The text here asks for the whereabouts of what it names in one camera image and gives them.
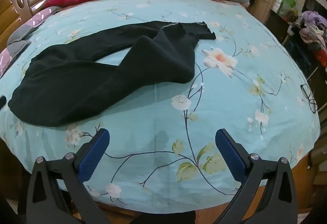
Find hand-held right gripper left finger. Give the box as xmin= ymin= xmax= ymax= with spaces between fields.
xmin=26 ymin=128 xmax=110 ymax=224

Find black-framed eyeglasses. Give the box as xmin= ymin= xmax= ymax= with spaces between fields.
xmin=300 ymin=83 xmax=318 ymax=113

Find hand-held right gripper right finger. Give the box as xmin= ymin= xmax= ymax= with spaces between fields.
xmin=215 ymin=128 xmax=299 ymax=224

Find pile of clothes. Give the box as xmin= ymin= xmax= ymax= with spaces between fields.
xmin=298 ymin=10 xmax=327 ymax=66

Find grey striped pillow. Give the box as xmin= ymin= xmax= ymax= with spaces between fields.
xmin=7 ymin=25 xmax=35 ymax=54

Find black pants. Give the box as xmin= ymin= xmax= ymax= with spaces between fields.
xmin=8 ymin=20 xmax=217 ymax=127

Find light blue floral bedsheet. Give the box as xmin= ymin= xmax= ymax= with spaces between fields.
xmin=0 ymin=0 xmax=321 ymax=214

